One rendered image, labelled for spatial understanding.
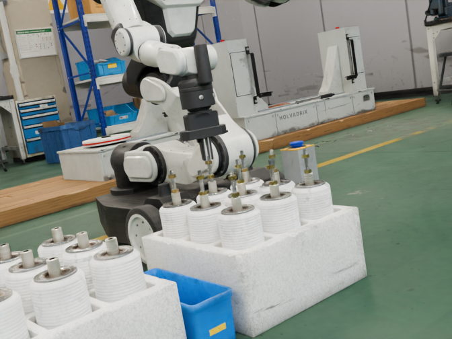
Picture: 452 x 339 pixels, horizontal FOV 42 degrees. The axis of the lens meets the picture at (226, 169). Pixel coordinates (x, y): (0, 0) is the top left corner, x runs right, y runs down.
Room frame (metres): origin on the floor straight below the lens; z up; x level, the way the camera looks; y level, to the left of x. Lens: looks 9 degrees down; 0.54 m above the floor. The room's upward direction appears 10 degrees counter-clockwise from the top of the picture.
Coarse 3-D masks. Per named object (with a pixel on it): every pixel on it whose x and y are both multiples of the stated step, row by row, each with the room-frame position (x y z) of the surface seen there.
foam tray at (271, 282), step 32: (320, 224) 1.30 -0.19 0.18; (352, 224) 1.37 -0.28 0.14; (160, 256) 1.40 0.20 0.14; (192, 256) 1.28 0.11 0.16; (224, 256) 1.19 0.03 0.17; (256, 256) 1.18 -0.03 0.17; (288, 256) 1.23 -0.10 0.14; (320, 256) 1.30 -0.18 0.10; (352, 256) 1.36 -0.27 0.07; (256, 288) 1.17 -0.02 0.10; (288, 288) 1.22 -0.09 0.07; (320, 288) 1.29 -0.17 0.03; (256, 320) 1.16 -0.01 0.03
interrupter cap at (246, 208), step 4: (244, 204) 1.29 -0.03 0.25; (248, 204) 1.28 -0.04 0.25; (228, 208) 1.29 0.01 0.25; (232, 208) 1.28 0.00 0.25; (244, 208) 1.27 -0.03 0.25; (248, 208) 1.25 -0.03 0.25; (252, 208) 1.24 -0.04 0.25; (224, 212) 1.25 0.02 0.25; (228, 212) 1.24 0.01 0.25; (232, 212) 1.24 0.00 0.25; (236, 212) 1.23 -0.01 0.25; (240, 212) 1.22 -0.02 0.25; (244, 212) 1.22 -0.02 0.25
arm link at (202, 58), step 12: (180, 48) 1.49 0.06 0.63; (192, 48) 1.50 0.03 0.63; (204, 48) 1.46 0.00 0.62; (192, 60) 1.48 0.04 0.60; (204, 60) 1.46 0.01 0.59; (216, 60) 1.53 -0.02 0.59; (192, 72) 1.48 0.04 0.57; (204, 72) 1.46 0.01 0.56; (180, 84) 1.49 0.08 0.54; (192, 84) 1.47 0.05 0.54; (204, 84) 1.48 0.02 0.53
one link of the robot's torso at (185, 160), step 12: (156, 144) 2.09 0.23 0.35; (168, 144) 2.09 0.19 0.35; (180, 144) 2.09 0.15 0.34; (156, 156) 2.04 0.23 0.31; (168, 156) 2.01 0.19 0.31; (180, 156) 1.95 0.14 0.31; (192, 156) 1.82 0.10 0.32; (216, 156) 1.74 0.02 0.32; (168, 168) 2.02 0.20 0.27; (180, 168) 1.96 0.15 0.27; (192, 168) 1.83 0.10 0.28; (204, 168) 1.78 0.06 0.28; (216, 168) 1.76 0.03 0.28; (156, 180) 2.06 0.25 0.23; (168, 180) 2.03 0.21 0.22; (180, 180) 1.97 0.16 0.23; (192, 180) 1.85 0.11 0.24
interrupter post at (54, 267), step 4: (48, 260) 0.99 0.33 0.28; (52, 260) 0.98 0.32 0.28; (56, 260) 0.99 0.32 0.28; (48, 264) 0.99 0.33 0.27; (52, 264) 0.98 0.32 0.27; (56, 264) 0.99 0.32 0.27; (60, 264) 1.00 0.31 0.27; (48, 268) 0.99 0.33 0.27; (52, 268) 0.98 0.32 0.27; (56, 268) 0.99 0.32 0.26; (60, 268) 0.99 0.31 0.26; (48, 272) 0.99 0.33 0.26; (52, 272) 0.98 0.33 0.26; (56, 272) 0.99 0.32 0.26; (60, 272) 0.99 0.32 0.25; (52, 276) 0.98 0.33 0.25
